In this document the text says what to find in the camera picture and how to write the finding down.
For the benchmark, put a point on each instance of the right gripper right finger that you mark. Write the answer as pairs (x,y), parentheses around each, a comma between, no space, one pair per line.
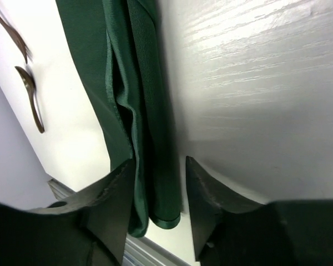
(230,229)

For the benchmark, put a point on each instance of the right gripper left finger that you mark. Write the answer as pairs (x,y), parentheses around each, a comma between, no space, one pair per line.
(42,237)

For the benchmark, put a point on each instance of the dark green cloth napkin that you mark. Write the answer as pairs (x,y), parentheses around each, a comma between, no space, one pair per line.
(115,49)

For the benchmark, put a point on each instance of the brown wooden fork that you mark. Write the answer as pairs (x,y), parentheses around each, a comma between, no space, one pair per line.
(17,39)

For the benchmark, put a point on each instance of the brown wooden spoon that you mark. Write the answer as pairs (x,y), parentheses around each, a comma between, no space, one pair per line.
(31,89)

